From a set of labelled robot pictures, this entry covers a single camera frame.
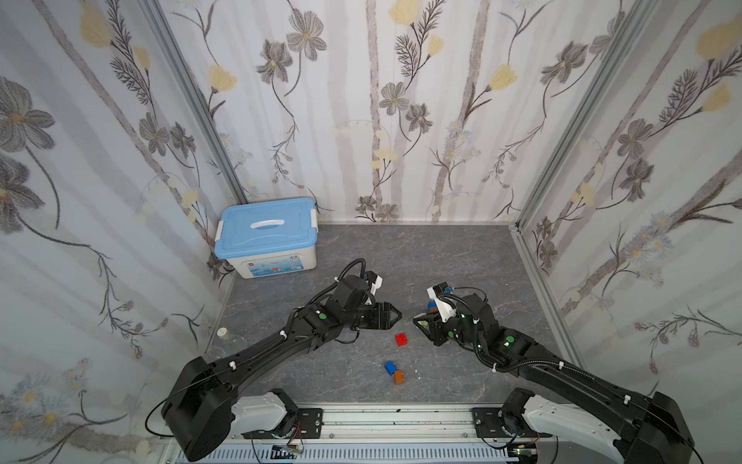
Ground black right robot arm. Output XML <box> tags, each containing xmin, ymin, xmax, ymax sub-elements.
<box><xmin>414</xmin><ymin>283</ymin><xmax>698</xmax><ymax>463</ymax></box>

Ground aluminium frame corner post left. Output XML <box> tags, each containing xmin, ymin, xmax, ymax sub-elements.
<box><xmin>137</xmin><ymin>0</ymin><xmax>248</xmax><ymax>204</ymax></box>

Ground orange lego brick lower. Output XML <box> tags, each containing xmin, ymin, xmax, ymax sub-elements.
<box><xmin>393</xmin><ymin>370</ymin><xmax>405</xmax><ymax>385</ymax></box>

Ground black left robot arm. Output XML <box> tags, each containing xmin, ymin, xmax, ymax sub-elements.
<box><xmin>157</xmin><ymin>258</ymin><xmax>402</xmax><ymax>462</ymax></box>

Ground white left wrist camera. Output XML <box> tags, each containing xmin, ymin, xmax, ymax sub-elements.
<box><xmin>367</xmin><ymin>272</ymin><xmax>383</xmax><ymax>296</ymax></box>

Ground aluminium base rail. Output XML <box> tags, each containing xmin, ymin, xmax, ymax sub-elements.
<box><xmin>155</xmin><ymin>401</ymin><xmax>624</xmax><ymax>464</ymax></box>

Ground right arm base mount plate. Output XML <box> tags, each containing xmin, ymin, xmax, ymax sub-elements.
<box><xmin>471</xmin><ymin>407</ymin><xmax>537</xmax><ymax>441</ymax></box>

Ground blue lid storage box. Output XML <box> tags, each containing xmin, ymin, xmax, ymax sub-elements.
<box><xmin>214</xmin><ymin>197</ymin><xmax>318</xmax><ymax>280</ymax></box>

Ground red lego brick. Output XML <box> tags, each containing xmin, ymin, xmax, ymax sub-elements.
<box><xmin>395</xmin><ymin>333</ymin><xmax>409</xmax><ymax>346</ymax></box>

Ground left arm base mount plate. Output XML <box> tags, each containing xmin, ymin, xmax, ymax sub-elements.
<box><xmin>270</xmin><ymin>408</ymin><xmax>325</xmax><ymax>440</ymax></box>

